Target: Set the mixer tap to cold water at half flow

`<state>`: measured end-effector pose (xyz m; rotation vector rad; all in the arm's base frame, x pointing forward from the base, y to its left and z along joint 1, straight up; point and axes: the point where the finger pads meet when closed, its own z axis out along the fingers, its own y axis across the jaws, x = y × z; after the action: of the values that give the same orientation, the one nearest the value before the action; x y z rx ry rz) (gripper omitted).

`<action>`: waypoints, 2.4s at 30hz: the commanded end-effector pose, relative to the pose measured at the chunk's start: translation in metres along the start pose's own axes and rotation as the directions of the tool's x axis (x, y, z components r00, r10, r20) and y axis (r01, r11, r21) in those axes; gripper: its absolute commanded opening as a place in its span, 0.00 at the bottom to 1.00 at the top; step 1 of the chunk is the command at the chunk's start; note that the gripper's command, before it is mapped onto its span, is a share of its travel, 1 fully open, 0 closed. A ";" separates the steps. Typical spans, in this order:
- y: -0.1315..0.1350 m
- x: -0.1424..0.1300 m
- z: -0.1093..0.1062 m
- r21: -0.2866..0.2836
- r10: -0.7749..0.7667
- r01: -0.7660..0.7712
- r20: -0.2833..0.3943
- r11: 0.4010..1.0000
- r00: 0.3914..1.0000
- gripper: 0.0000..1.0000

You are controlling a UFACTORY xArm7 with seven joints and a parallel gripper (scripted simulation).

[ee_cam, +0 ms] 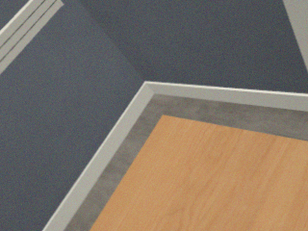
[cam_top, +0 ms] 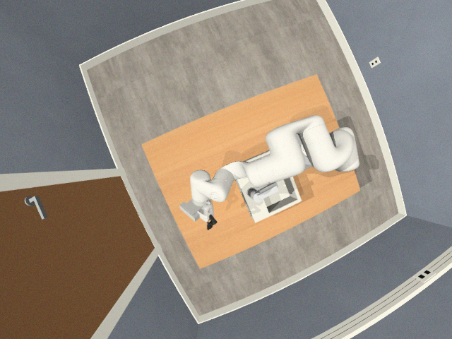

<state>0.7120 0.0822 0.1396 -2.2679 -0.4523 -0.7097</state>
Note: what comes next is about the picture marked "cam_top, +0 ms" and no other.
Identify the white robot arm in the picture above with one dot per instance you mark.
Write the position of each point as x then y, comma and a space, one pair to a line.
325, 151

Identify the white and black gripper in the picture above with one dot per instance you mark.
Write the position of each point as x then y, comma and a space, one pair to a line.
207, 213

